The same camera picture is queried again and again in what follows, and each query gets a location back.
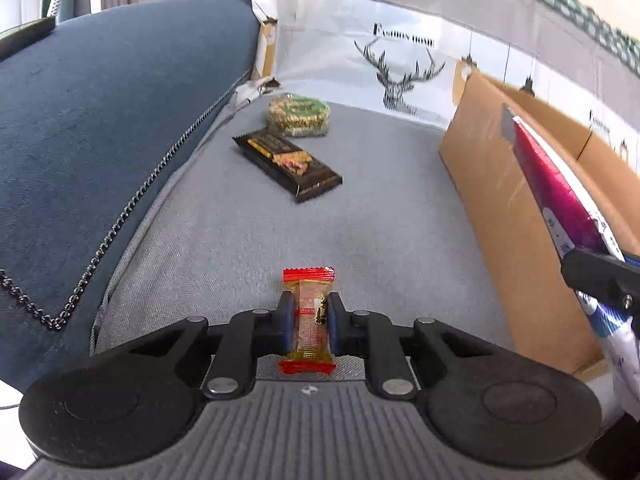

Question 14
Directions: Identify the small red-ended candy bar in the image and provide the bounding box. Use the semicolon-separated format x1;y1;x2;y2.
279;266;336;375

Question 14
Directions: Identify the long silver snack packet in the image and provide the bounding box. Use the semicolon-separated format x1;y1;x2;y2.
501;106;639;418

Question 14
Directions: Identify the black soda cracker packet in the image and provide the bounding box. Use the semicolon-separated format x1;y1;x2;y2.
233;128;343;203

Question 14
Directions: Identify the green label noodle snack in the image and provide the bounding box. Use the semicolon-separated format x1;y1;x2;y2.
267;93;331;138

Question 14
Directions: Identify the deer print sofa cover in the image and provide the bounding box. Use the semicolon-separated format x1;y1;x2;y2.
92;0;639;352

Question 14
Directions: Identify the brown cardboard box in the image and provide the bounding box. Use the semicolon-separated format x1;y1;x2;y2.
439;70;639;382

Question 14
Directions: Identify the green checkered cloth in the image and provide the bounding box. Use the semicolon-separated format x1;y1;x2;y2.
539;0;639;76

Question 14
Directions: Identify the black metal chain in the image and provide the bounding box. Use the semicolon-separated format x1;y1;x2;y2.
0;71;252;332

